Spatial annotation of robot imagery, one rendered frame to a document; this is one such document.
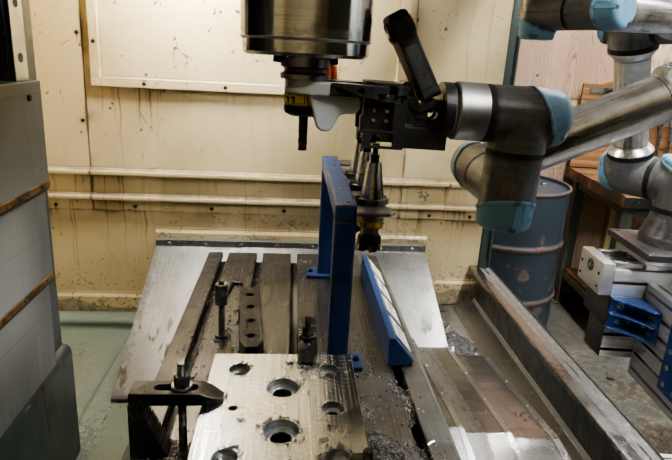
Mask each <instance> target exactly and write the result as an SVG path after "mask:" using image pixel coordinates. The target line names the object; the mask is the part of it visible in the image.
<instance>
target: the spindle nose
mask: <svg viewBox="0 0 672 460"><path fill-rule="evenodd" d="M373 11H374V0H240V36H241V37H242V50H243V52H244V53H247V54H261V55H277V56H295V57H313V58H331V59H353V60H366V59H367V58H368V57H369V45H370V44H371V40H372V25H373Z"/></svg>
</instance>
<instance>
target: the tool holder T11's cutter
mask: <svg viewBox="0 0 672 460"><path fill-rule="evenodd" d="M307 132H308V117H300V116H299V123H298V135H299V136H298V150H300V151H305V150H307Z"/></svg>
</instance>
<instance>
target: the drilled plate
mask: <svg viewBox="0 0 672 460"><path fill-rule="evenodd" d="M321 359H322V360H323V364H321V366H320V365H319V367H317V370H318V368H319V369H320V371H319V372H320V373H321V375H320V373H319V372H316V371H317V370H316V371H314V370H315V369H316V367H315V366H314V367H315V369H314V368H308V369H306V368H305V370H303V369H302V370H301V368H303V367H301V368H297V364H298V366H300V365H301V364H299V360H298V354H214V358H213V362H212V366H211V370H210V374H209V377H208V381H207V382H208V383H210V384H213V385H215V386H216V387H217V388H219V389H220V390H222V391H223V392H224V398H223V402H222V403H223V404H221V403H218V404H214V405H211V406H201V408H200V412H199V415H198V419H197V423H196V427H195V431H194V435H193V438H192V442H191V446H190V450H189V454H188V457H187V460H243V459H244V460H287V459H288V458H289V457H291V458H292V459H288V460H297V458H298V460H317V459H319V457H317V454H319V452H322V451H323V452H322V453H324V457H326V458H325V459H324V460H348V458H349V457H350V455H351V454H352V453H354V452H355V453H363V449H364V448H367V447H368V442H367V437H366V431H365V426H364V421H363V415H362V410H361V405H360V399H359V394H358V389H357V383H356V378H355V373H354V367H353V362H352V357H351V355H328V354H318V359H317V361H318V362H319V363H317V362H315V363H317V364H320V363H321V361H320V360H321ZM284 360H287V361H284ZM294 360H295V361H294ZM242 361H244V365H243V364H242V363H241V362H242ZM293 361H294V362H293ZM296 361H298V362H297V363H296ZM324 361H326V363H325V362H324ZM239 362H240V363H239ZM246 362H248V365H250V363H251V364H252V365H253V367H252V365H251V366H250V368H251V369H249V366H248V365H247V364H246ZM288 362H289V364H291V366H292V365H293V366H292V368H291V367H290V365H289V364H288V365H287V364H286V363H288ZM324 363H325V364H324ZM295 364H296V365H295ZM328 364H329V365H328ZM330 364H331V365H330ZM335 364H336V366H335ZM254 365H255V367H254ZM282 365H283V366H282ZM281 366H282V367H281ZM284 366H285V367H287V368H288V369H287V368H285V367H284ZM293 367H294V368H293ZM340 367H341V369H340ZM230 368H231V369H230ZM228 369H229V370H228ZM286 369H287V370H286ZM289 369H290V370H289ZM291 369H293V370H291ZM311 369H312V370H311ZM249 370H251V371H249ZM261 370H262V371H261ZM288 370H289V371H288ZM248 371H249V372H248ZM283 371H284V372H283ZM252 372H254V373H252ZM288 372H289V373H288ZM300 372H302V373H301V374H300ZM243 373H244V374H245V373H246V374H245V376H243V375H244V374H243ZM296 373H297V374H298V373H299V374H298V375H296ZM323 373H325V374H327V375H329V376H331V375H333V374H334V376H335V377H334V376H332V377H328V376H326V375H325V376H326V377H322V374H323ZM284 374H285V375H284ZM336 374H337V376H336ZM317 375H318V376H317ZM319 375H320V376H319ZM238 376H239V377H238ZM272 376H273V377H275V380H274V378H273V377H272ZM278 376H279V379H278ZM281 376H286V377H287V378H286V377H285V378H284V377H281ZM288 376H289V377H288ZM308 376H310V377H309V378H308ZM293 377H294V378H293ZM271 378H272V379H273V380H272V379H271ZM288 378H289V379H288ZM290 378H291V379H290ZM297 378H298V381H295V380H297ZM304 378H305V379H306V380H304ZM302 380H303V381H304V383H302ZM332 380H333V381H332ZM266 381H267V383H266ZM297 382H298V383H297ZM299 382H301V383H299ZM305 382H306V383H305ZM295 383H297V384H295ZM267 384H268V385H267ZM299 384H300V385H302V386H301V387H299V388H300V389H299V388H298V386H299ZM298 389H299V390H298ZM303 389H304V390H303ZM309 390H310V392H309V393H307V391H309ZM225 391H226V392H225ZM227 392H228V394H227V395H228V396H227V397H225V393H227ZM297 392H299V393H297ZM296 394H297V395H296ZM286 395H287V397H286ZM327 396H328V398H327ZM277 397H278V399H277ZM315 397H316V398H315ZM340 397H341V398H340ZM225 398H226V399H225ZM228 398H229V399H228ZM314 398H315V399H314ZM329 398H330V400H329ZM332 399H333V400H332ZM228 400H229V401H228ZM327 400H328V401H327ZM322 401H323V402H324V403H322V404H321V402H322ZM339 401H340V402H339ZM344 401H345V403H344ZM347 401H348V402H347ZM266 402H267V403H266ZM343 403H344V405H343ZM227 404H228V405H227ZM345 404H346V405H345ZM319 405H320V407H319ZM227 406H228V407H227ZM242 406H243V407H242ZM279 406H280V407H279ZM299 406H300V407H299ZM236 408H237V409H236ZM345 409H346V411H345ZM273 410H274V411H273ZM321 410H322V411H321ZM250 411H252V413H251V412H250ZM277 411H278V412H277ZM323 411H324V412H323ZM341 412H344V413H341ZM242 413H243V415H241V414H242ZM259 413H261V414H259ZM272 413H274V414H272ZM276 413H277V414H276ZM340 413H341V414H340ZM266 414H267V415H266ZM281 414H282V415H283V416H282V417H285V416H286V417H288V416H289V417H288V418H290V419H288V420H287V418H280V416H279V415H281ZM322 414H323V416H322ZM329 414H330V415H329ZM336 414H337V415H336ZM250 415H251V416H250ZM338 415H339V416H338ZM340 415H341V416H340ZM271 416H272V417H273V419H272V421H270V422H269V421H268V420H267V419H269V418H270V417H271ZM278 416H279V417H278ZM324 416H325V417H324ZM326 416H327V419H326ZM332 416H333V417H332ZM337 416H338V417H337ZM342 416H343V417H342ZM216 417H217V418H216ZM239 417H241V418H243V417H244V418H245V420H244V419H243V420H241V419H240V420H237V419H236V418H238V419H239ZM268 417H269V418H268ZM272 417H271V418H272ZM277 417H278V418H277ZM292 417H293V418H292ZM297 417H298V418H297ZM258 418H260V420H259V419H258ZM274 418H275V419H274ZM279 418H280V419H279ZM296 418H297V419H298V420H299V421H300V422H299V423H298V424H297V425H295V423H296V422H295V421H294V422H293V420H295V419H296ZM318 418H319V419H318ZM277 419H278V420H277ZM281 419H282V420H281ZM284 419H285V420H284ZM292 419H293V420H292ZM320 419H321V420H320ZM265 420H267V421H268V423H267V424H266V423H265V425H264V424H263V423H261V421H262V422H265ZM319 420H320V421H319ZM332 420H333V421H332ZM314 422H315V423H314ZM220 424H221V426H220ZM256 424H257V425H260V426H256ZM299 424H300V425H301V424H302V425H301V426H300V425H299ZM328 424H329V425H330V427H329V426H328ZM331 424H332V425H331ZM263 425H264V427H263ZM335 425H337V428H335ZM347 425H348V426H347ZM297 426H298V427H297ZM305 426H306V427H305ZM346 426H347V430H346V434H343V433H344V432H345V431H344V430H345V428H346ZM230 427H231V428H230ZM261 427H262V428H261ZM327 427H328V428H329V429H328V428H327ZM331 427H332V429H331V430H332V431H331V430H330V428H331ZM299 428H300V429H299ZM301 428H304V429H303V430H302V431H301ZM256 429H257V430H256ZM258 430H259V431H258ZM261 431H263V432H261ZM303 431H304V432H303ZM343 431H344V432H343ZM256 432H257V433H256ZM299 432H301V433H300V434H301V435H300V434H299ZM260 433H262V434H261V436H260ZM305 433H306V434H305ZM263 434H264V435H263ZM302 434H304V435H302ZM216 435H217V437H216V438H215V436H216ZM342 435H344V436H342ZM347 435H348V436H347ZM258 436H259V437H258ZM302 436H303V437H304V436H305V440H303V437H302ZM329 436H330V437H331V439H330V437H329ZM266 437H267V438H266ZM323 437H329V440H327V438H326V440H324V438H323ZM218 438H219V439H218ZM263 438H264V439H266V440H268V442H267V441H265V440H264V439H263ZM295 438H296V439H297V440H298V441H299V443H297V442H298V441H297V440H296V442H294V441H295ZM300 438H301V440H302V441H301V440H300ZM320 438H323V441H321V439H320ZM332 438H336V440H333V439H332ZM290 439H291V440H292V443H296V444H292V443H291V441H290ZM319 439H320V442H319ZM293 440H294V441H293ZM339 441H340V442H339ZM285 442H286V443H289V446H287V445H286V444H285ZM314 442H315V443H314ZM338 442H339V443H342V444H343V445H344V446H347V447H348V448H347V447H345V448H344V449H343V450H342V447H341V448H339V447H337V446H336V445H338ZM272 443H273V444H272ZM282 443H283V444H282ZM290 443H291V444H290ZM301 443H302V444H301ZM230 444H231V445H230ZM236 444H237V446H236ZM326 444H328V446H326ZM225 445H226V446H225ZM232 445H233V446H234V445H235V446H236V447H234V449H233V448H232V449H230V448H229V449H227V447H228V446H232ZM238 445H239V447H238ZM299 445H301V446H299ZM216 446H217V447H218V448H219V450H218V449H217V448H216ZM220 446H221V447H220ZM222 446H223V447H222ZM224 446H225V447H226V448H224ZM276 446H277V447H276ZM325 446H326V448H327V449H329V447H330V446H333V447H332V448H330V449H331V450H330V449H329V450H328V452H327V454H326V452H324V450H325V451H327V449H325ZM335 446H336V447H335ZM349 446H350V447H349ZM282 447H283V448H282ZM220 448H222V450H221V449H220ZM349 448H351V452H352V449H353V452H352V453H351V452H350V453H349V452H346V451H349V450H348V449H349ZM238 449H239V450H241V451H238ZM245 449H247V450H245ZM233 450H234V451H235V452H234V451H233ZM243 450H244V451H243ZM232 451H233V452H232ZM242 451H243V452H242ZM270 451H271V452H270ZM213 452H214V453H213ZM237 452H238V453H237ZM283 452H284V453H283ZM243 453H244V454H243ZM281 453H282V454H281ZM238 454H240V455H239V457H238ZM241 454H242V455H241ZM314 454H315V455H316V457H315V455H314ZM349 454H350V455H349ZM210 457H211V458H210ZM240 457H241V458H240ZM242 457H243V458H242ZM321 459H323V457H322V456H321ZM321 459H319V460H321Z"/></svg>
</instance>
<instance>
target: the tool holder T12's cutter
mask: <svg viewBox="0 0 672 460"><path fill-rule="evenodd" d="M380 246H381V236H380V235H379V233H377V234H365V233H362V232H360V233H359V234H358V235H357V250H359V251H365V250H368V253H373V252H377V249H378V251H380Z"/></svg>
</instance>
